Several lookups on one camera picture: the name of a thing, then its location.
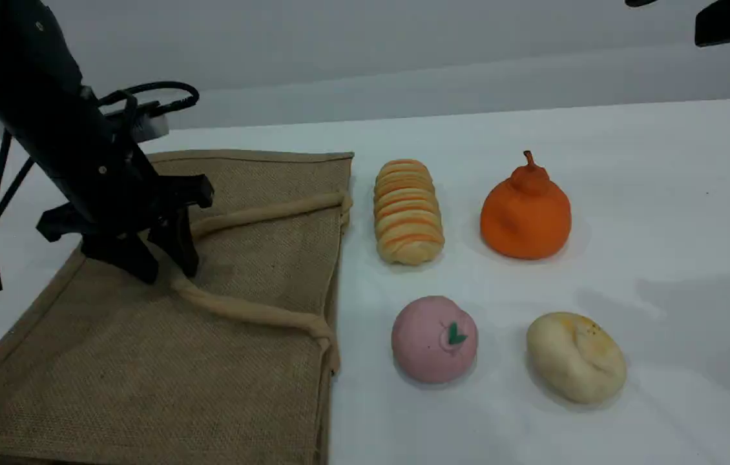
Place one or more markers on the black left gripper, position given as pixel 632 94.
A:
pixel 119 200

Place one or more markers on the pale egg yolk pastry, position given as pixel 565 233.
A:
pixel 575 358

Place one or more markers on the orange pear-shaped toy fruit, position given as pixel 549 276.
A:
pixel 525 216

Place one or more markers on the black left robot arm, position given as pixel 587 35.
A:
pixel 29 77

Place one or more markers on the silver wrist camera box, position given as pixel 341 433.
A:
pixel 148 128

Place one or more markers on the striped long bread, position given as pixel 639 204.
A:
pixel 409 213

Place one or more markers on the brown jute tote bag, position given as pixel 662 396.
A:
pixel 242 387

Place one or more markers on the pink peach bun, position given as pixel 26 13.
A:
pixel 433 342

